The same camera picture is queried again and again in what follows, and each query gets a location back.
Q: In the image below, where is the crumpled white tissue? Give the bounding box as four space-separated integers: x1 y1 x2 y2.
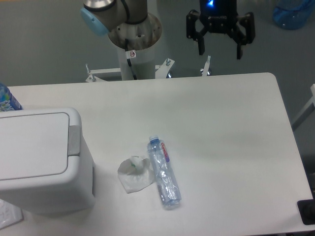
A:
117 156 155 194

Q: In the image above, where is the blue water jug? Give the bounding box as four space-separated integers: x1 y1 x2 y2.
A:
272 0 315 30

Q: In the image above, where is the crushed clear plastic bottle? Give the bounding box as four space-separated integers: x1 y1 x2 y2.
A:
147 135 182 210

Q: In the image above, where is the black device at edge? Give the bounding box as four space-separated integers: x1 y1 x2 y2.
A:
297 199 315 225

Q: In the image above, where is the blue labelled bottle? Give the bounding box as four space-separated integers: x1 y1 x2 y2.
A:
0 83 23 112

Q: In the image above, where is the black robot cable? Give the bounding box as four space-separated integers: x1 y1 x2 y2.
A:
124 38 138 80

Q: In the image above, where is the white frame at right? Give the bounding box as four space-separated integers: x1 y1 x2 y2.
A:
291 84 315 132

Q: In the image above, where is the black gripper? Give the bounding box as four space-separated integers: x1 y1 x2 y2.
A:
186 0 255 59

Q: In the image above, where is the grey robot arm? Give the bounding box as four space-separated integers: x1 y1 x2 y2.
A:
80 0 255 59

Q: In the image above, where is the white push-lid trash can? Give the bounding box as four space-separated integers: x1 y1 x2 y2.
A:
0 108 95 214

